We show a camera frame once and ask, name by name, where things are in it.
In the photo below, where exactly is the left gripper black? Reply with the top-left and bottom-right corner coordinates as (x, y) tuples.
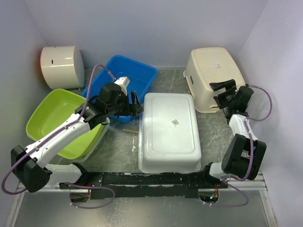
(107, 91), (144, 116)

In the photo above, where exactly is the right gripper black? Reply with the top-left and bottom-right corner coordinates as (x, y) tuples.
(209, 79), (238, 109)

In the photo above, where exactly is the beige perforated plastic basket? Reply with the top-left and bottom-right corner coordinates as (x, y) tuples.
(183, 47), (245, 114)

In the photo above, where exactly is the blue plastic tray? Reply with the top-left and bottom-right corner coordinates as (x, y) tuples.
(83, 55), (158, 126)

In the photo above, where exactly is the white plastic tub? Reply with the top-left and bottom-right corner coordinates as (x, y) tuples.
(138, 93), (202, 174)

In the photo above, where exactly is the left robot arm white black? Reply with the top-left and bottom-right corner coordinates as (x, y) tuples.
(10, 82), (143, 192)

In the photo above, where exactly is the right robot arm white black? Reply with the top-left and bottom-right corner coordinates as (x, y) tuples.
(201, 79), (267, 188)

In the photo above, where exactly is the white cylindrical container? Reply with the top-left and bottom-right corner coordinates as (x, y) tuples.
(40, 46), (85, 90)

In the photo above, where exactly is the small yellow stick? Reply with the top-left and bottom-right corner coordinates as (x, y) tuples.
(123, 129), (139, 133)

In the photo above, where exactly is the clear plastic tray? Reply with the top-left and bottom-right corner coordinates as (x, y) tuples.
(73, 118), (110, 163)

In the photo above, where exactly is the green plastic basin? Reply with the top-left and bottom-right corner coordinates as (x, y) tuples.
(26, 89), (97, 160)

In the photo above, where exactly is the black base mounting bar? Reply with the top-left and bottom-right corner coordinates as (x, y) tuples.
(59, 171), (229, 201)

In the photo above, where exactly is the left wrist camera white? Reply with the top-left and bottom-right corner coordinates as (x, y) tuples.
(114, 76), (130, 95)

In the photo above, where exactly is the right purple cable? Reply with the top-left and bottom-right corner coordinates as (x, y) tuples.
(205, 85), (273, 207)

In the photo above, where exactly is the purple cable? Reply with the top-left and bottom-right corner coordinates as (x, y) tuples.
(1, 64), (118, 210)
(205, 85), (273, 207)

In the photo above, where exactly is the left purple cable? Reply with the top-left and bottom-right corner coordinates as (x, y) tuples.
(1, 64), (118, 210)

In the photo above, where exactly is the aluminium rail frame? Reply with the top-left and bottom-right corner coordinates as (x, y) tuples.
(5, 173), (276, 227)

